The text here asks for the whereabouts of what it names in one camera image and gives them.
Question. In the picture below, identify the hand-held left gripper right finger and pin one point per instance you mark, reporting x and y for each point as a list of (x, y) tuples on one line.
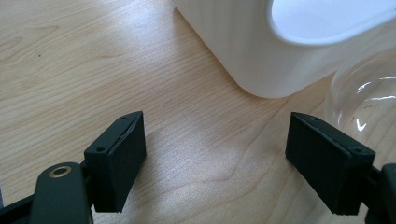
[(320, 161)]

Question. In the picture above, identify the clear glass cup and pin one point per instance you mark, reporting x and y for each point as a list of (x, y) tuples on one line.
[(364, 93)]

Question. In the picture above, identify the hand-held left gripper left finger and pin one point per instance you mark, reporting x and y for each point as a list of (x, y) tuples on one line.
[(120, 168)]

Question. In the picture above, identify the white plastic container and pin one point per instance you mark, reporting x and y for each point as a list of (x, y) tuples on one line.
[(249, 46)]

